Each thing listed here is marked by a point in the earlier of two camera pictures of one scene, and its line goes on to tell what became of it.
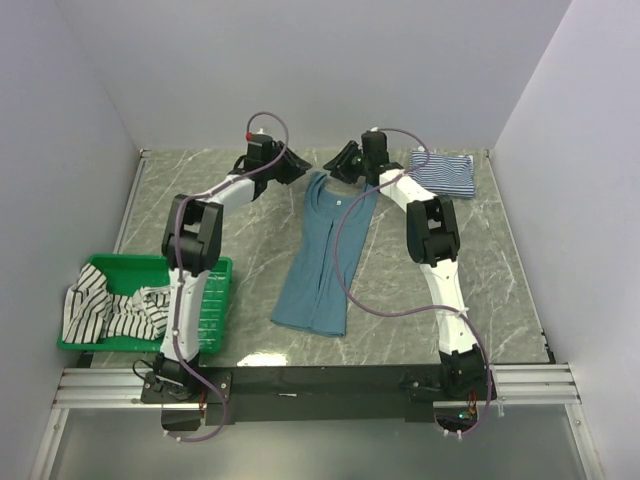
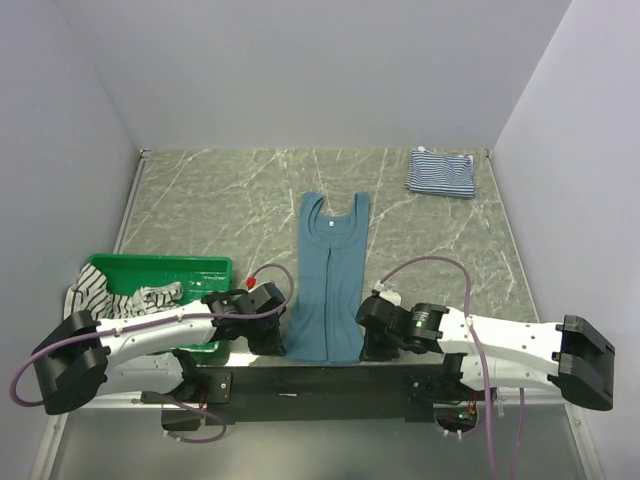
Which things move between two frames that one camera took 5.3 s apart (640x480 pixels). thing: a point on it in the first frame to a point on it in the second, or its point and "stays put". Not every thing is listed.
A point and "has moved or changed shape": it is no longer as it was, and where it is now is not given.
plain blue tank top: x=311 y=299 has moved or changed shape
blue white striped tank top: x=445 y=175 stays put
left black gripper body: x=275 y=169 to x=264 y=335
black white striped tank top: x=91 y=311 stays put
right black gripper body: x=366 y=163 to x=381 y=347
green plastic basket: x=125 y=274 stays put
